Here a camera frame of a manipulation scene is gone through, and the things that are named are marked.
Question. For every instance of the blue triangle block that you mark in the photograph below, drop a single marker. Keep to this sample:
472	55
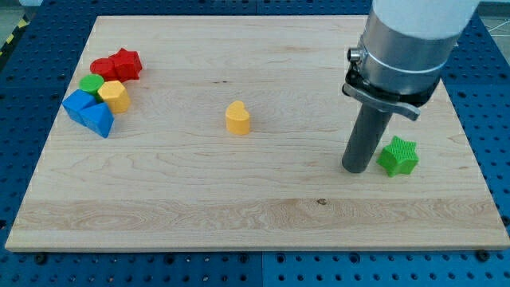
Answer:
98	118

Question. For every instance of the red star block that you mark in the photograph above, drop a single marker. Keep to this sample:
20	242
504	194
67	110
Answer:
127	64

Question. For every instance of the yellow heart block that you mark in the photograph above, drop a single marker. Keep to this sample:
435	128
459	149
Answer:
237	118

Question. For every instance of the green star block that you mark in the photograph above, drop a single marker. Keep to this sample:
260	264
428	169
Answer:
399	157

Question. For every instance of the blue cube block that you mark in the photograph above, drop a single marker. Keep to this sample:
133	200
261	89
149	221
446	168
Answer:
76	102

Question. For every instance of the red cylinder block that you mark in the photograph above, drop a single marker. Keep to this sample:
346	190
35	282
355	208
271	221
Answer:
104	67

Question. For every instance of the wooden board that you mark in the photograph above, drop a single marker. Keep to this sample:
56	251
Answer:
171	178

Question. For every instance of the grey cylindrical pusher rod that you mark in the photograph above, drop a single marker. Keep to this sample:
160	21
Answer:
364	139

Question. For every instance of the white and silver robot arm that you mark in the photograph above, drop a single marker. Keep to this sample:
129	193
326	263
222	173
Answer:
396	65

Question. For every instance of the yellow hexagon block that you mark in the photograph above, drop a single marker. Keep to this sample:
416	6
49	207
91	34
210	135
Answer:
115	95

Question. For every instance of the green cylinder block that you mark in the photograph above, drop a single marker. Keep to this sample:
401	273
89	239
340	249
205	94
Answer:
91	84

